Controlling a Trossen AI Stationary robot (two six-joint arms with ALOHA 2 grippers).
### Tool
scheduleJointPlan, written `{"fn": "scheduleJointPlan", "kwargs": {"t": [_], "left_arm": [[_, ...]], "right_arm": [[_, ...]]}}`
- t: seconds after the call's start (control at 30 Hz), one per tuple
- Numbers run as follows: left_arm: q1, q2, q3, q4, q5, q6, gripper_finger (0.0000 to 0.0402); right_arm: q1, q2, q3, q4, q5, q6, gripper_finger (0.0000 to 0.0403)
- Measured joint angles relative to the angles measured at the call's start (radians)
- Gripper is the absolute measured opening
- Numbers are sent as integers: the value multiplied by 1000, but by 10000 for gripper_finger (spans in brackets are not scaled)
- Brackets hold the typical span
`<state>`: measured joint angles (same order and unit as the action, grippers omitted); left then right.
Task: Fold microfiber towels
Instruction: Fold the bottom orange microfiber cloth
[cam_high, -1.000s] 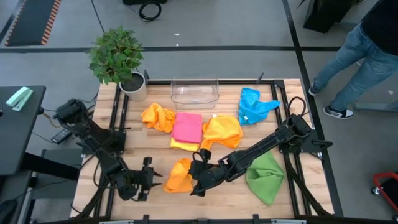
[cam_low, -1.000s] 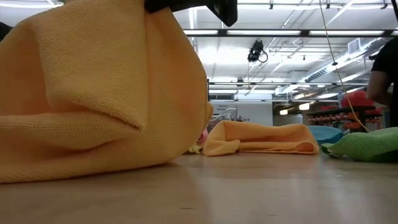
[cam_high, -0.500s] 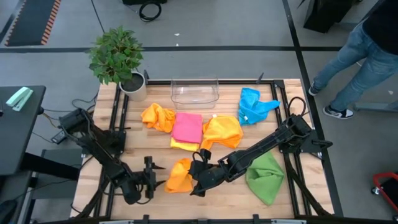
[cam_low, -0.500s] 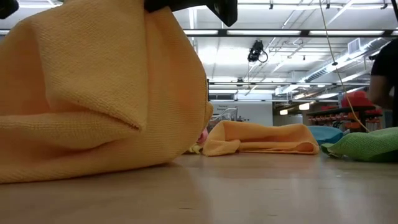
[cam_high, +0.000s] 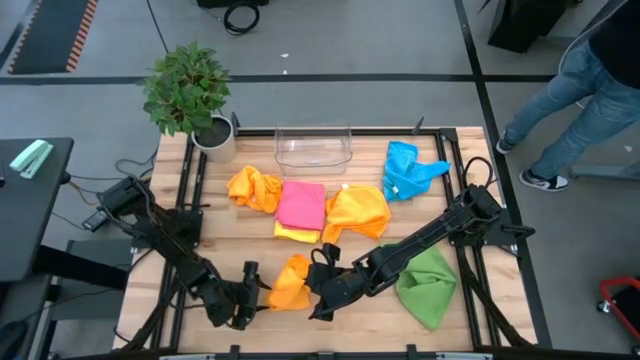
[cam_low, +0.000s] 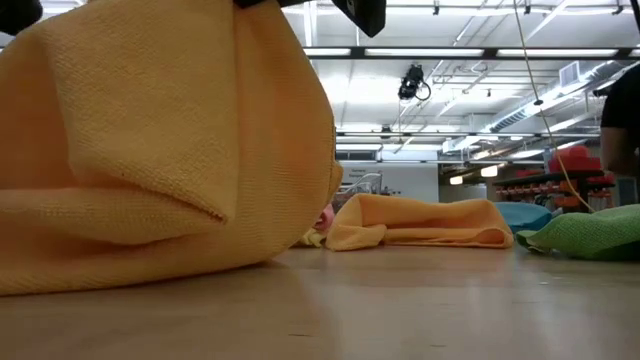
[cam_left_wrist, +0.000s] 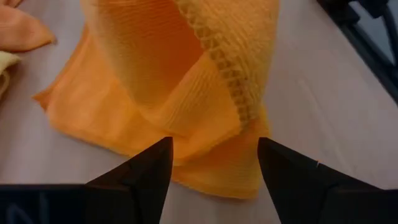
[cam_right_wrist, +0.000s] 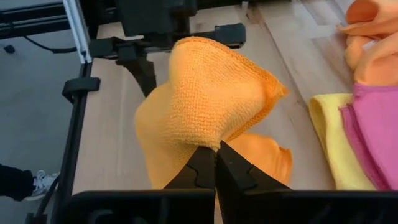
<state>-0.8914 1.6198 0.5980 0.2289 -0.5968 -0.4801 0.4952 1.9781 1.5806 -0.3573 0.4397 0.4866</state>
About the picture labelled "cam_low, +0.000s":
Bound orange microfiber towel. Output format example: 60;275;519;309
324;193;515;252
0;0;345;296

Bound pink microfiber towel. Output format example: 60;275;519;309
313;203;336;234

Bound yellow microfiber towel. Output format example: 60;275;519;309
299;227;327;249

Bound blue microfiber towel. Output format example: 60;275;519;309
492;201;554;234

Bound green microfiber towel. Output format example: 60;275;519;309
515;203;640;261

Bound clear plastic bin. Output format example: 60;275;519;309
339;172;384;214

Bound shelf with red bins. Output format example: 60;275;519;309
492;144;616;210

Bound black hanging camera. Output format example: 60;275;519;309
397;63;432;101

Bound yellow hanging cable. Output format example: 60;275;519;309
513;0;596;214

